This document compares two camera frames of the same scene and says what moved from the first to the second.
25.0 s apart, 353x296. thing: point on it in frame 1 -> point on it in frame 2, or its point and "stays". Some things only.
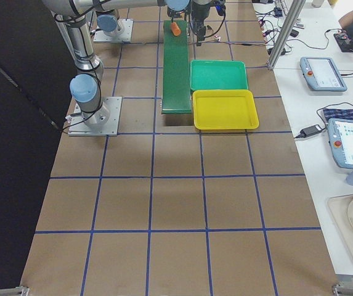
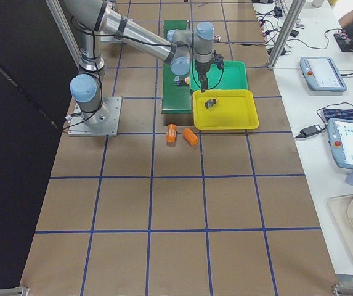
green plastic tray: (218, 74) stays
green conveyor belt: (176, 93) stays
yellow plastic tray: (225, 109) stays
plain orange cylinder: (175, 29) -> (190, 136)
